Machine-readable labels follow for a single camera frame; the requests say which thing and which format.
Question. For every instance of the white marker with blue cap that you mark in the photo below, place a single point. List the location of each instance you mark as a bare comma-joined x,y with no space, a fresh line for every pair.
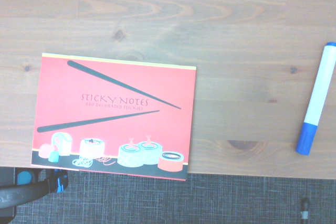
319,90

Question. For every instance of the black clamp with blue parts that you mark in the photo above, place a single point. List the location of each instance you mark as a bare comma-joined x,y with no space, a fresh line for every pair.
23,192

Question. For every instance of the red sticky notes booklet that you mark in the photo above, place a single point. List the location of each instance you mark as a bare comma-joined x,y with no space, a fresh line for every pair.
115,119

